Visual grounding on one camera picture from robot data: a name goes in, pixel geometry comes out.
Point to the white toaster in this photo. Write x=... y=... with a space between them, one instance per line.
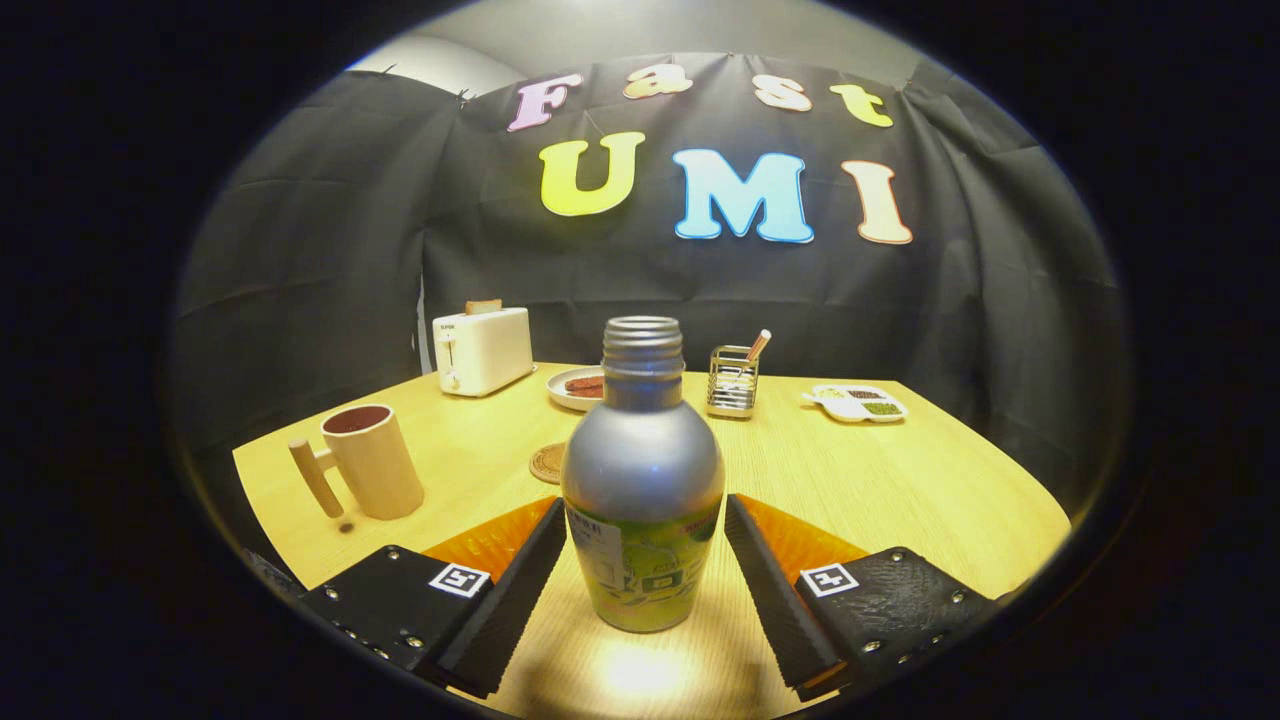
x=485 y=350

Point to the wooden table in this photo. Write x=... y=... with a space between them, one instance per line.
x=880 y=490

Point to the white divided dish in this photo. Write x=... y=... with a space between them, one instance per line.
x=855 y=404

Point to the toast slice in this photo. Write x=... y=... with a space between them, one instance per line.
x=484 y=307

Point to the brown meat slice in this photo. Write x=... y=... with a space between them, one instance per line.
x=583 y=381
x=588 y=393

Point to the wooden stick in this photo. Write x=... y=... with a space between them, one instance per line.
x=759 y=344

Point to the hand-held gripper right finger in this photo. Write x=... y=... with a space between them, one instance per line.
x=775 y=610

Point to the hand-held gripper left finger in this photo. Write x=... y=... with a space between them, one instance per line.
x=505 y=610

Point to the white round plate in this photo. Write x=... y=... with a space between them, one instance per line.
x=562 y=392

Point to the round cork coaster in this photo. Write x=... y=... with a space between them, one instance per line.
x=548 y=464

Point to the silver bottle with green label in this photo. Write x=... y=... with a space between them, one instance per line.
x=640 y=470

